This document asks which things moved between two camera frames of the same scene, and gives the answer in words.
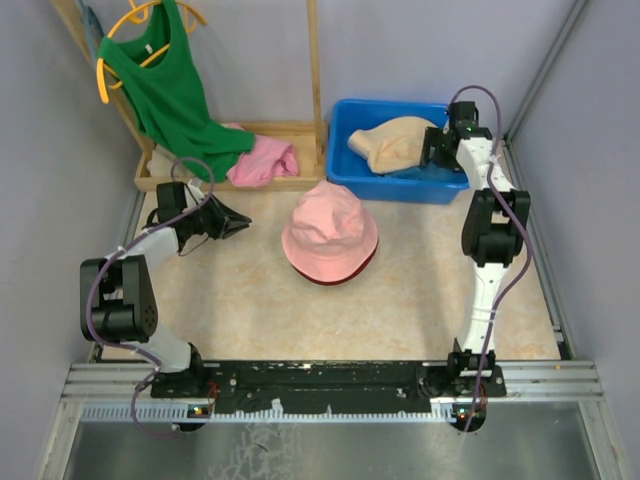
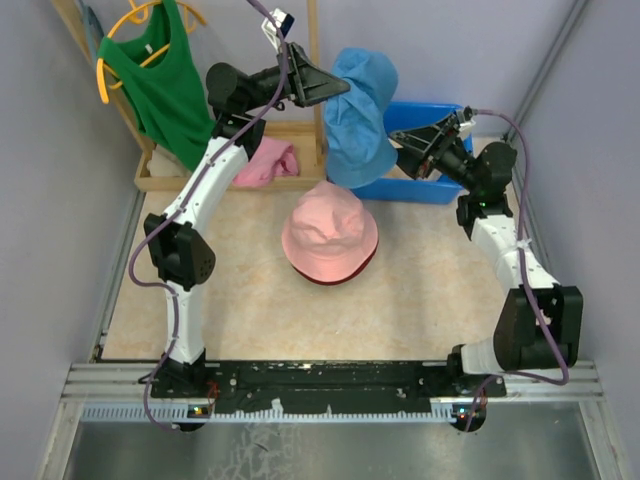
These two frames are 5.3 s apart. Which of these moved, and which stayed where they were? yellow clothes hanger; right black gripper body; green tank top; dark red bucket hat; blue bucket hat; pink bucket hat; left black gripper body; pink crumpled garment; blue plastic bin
Moved: blue plastic bin; blue bucket hat; left black gripper body
Stayed: pink bucket hat; right black gripper body; dark red bucket hat; pink crumpled garment; green tank top; yellow clothes hanger
